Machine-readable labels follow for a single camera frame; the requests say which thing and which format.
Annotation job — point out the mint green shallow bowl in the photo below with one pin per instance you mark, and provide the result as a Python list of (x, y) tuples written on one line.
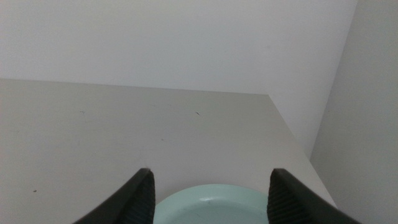
[(211, 208)]

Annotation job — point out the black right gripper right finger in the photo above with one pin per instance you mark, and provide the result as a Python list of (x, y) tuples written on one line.
[(289, 202)]

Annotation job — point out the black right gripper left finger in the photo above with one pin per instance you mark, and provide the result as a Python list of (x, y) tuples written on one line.
[(136, 202)]

